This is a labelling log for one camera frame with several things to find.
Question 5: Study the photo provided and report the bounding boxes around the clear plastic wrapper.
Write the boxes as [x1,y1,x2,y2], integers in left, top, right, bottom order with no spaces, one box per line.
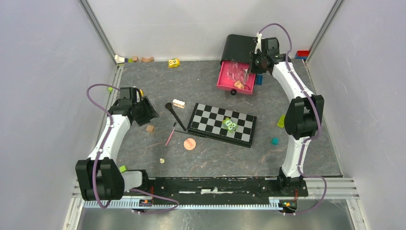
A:
[226,61,248,83]

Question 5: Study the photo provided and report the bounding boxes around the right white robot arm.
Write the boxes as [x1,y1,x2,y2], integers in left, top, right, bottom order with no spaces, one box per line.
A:
[248,33,324,196]

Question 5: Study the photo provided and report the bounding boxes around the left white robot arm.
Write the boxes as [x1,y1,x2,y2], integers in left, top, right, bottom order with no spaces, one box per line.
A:
[75,86,159,202]

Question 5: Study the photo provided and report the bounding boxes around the black makeup brush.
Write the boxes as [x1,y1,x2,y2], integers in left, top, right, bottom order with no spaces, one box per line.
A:
[165,103,187,131]

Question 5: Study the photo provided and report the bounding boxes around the blue block behind cabinet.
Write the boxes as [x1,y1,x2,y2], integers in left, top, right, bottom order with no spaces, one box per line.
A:
[255,74,263,85]

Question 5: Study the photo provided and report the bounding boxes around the brown wooden cube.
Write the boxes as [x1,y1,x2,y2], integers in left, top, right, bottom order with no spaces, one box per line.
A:
[146,125,155,133]

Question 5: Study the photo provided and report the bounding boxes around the black drawer cabinet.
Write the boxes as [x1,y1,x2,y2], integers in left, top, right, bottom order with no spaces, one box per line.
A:
[220,34,256,65]

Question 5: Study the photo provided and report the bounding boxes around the pink lip gloss wand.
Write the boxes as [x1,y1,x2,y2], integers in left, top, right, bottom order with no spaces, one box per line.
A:
[165,122,177,146]

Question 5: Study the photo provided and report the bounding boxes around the white lego brick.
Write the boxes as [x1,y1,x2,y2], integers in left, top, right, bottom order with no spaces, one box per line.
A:
[172,99,186,109]

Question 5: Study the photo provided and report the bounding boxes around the red blue blocks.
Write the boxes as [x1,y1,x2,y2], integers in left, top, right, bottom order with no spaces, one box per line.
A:
[295,50,310,60]

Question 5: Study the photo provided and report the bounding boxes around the wooden arch block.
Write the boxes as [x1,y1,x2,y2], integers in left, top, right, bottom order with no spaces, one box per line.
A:
[140,57,154,62]

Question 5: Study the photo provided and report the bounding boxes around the white toy block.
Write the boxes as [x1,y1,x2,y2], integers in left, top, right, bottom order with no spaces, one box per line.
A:
[114,55,126,64]

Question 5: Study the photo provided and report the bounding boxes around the round pink powder puff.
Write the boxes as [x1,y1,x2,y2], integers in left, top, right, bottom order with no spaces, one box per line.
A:
[183,138,196,150]

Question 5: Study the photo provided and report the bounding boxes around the yellow toy block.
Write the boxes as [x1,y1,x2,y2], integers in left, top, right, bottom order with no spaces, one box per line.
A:
[168,58,180,68]

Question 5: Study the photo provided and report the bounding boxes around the small green block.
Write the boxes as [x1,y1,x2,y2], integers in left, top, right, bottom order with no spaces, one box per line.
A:
[119,165,128,173]

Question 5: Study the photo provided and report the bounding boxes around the green lego brick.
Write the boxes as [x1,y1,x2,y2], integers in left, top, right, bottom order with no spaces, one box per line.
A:
[277,115,285,128]

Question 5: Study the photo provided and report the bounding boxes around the black white chessboard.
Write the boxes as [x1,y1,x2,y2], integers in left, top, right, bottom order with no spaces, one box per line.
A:
[187,103,257,148]

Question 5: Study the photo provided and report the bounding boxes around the green owl toy block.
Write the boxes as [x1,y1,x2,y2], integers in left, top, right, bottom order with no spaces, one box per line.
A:
[222,117,238,133]

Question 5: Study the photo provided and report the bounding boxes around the teal cube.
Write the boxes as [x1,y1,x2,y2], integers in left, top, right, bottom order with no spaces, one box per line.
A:
[271,138,279,145]

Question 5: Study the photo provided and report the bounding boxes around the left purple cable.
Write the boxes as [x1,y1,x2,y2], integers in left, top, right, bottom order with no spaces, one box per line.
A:
[86,83,180,215]

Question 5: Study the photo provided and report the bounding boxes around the purple cable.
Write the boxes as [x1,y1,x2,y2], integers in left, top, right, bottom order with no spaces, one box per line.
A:
[86,83,180,215]
[257,23,328,215]

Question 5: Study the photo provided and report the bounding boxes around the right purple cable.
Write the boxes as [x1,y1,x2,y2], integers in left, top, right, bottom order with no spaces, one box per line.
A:
[257,23,328,215]

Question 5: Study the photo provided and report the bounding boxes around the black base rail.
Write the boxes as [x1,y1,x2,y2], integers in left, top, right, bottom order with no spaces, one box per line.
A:
[139,176,308,206]

